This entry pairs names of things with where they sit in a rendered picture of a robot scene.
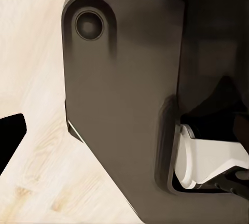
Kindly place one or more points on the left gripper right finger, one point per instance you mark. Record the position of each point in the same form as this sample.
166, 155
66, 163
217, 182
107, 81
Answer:
241, 130

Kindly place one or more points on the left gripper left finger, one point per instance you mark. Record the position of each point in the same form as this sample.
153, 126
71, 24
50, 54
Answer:
12, 131

